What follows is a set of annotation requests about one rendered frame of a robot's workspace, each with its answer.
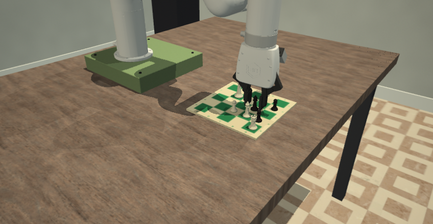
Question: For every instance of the white pawn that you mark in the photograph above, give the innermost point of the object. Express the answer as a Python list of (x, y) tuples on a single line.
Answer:
[(234, 109)]

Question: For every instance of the white chess rook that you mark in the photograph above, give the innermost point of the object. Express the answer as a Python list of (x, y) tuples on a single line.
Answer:
[(253, 126)]

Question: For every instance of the white chess king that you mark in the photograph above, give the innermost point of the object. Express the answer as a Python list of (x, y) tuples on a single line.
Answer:
[(238, 94)]

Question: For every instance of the green and cream chessboard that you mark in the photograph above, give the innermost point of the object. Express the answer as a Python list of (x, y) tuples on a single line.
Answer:
[(216, 108)]

